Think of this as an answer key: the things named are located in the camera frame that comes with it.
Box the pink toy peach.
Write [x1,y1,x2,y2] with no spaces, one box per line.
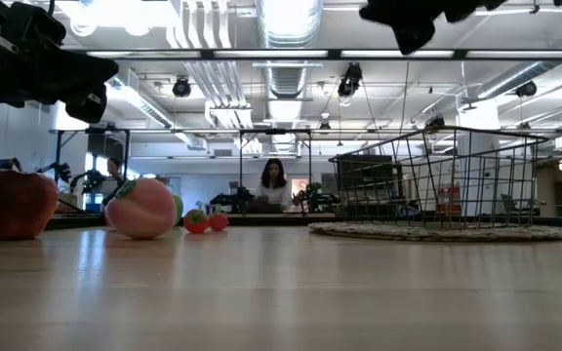
[104,177,179,240]

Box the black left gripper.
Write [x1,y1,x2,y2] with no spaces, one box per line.
[0,0,120,124]

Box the black beam with light strips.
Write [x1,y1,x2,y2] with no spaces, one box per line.
[60,47,562,62]

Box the silver ventilation duct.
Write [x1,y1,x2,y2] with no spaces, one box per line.
[255,0,325,123]

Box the dark cabinet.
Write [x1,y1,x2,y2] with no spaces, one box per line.
[335,154,402,215]

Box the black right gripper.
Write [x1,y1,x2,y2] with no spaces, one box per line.
[358,0,506,56]

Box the green toy apple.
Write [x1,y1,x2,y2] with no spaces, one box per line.
[172,193,184,226]

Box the black wire basket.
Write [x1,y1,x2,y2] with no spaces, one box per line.
[328,125,550,230]

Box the red toy apple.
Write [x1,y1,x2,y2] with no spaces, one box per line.
[0,169,60,240]

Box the person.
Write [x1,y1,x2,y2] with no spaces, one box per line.
[254,158,295,212]
[106,156,126,196]

